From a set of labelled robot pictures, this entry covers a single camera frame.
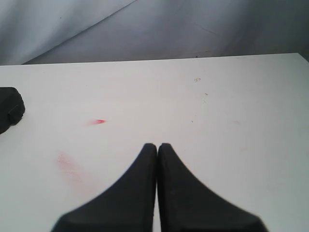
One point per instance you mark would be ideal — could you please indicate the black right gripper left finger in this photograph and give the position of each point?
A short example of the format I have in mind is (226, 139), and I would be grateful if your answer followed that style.
(126, 206)

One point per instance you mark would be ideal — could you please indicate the black plastic tool case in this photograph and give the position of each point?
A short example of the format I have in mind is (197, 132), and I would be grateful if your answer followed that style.
(12, 108)

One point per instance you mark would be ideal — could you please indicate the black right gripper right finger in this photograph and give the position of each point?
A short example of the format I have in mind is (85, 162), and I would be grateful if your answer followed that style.
(187, 205)

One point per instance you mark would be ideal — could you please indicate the grey backdrop cloth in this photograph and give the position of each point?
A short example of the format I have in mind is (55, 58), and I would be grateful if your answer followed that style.
(64, 31)

